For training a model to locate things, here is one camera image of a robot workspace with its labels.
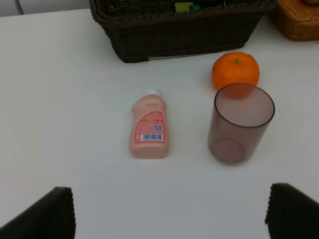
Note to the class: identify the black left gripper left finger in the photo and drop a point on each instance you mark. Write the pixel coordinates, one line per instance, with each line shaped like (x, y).
(51, 217)

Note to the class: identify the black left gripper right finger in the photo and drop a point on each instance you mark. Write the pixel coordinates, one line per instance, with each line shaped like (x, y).
(291, 214)

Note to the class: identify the translucent purple plastic cup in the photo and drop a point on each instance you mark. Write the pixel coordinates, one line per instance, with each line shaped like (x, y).
(240, 117)

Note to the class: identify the pink lotion bottle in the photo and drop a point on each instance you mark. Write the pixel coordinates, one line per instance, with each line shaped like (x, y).
(149, 135)

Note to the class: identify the orange mandarin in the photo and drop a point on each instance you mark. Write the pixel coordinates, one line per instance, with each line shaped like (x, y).
(237, 71)

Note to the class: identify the light orange wicker basket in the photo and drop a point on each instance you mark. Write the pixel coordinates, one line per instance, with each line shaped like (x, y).
(297, 20)

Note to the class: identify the dark brown wicker basket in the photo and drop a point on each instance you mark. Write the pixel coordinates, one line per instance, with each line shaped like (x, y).
(141, 29)

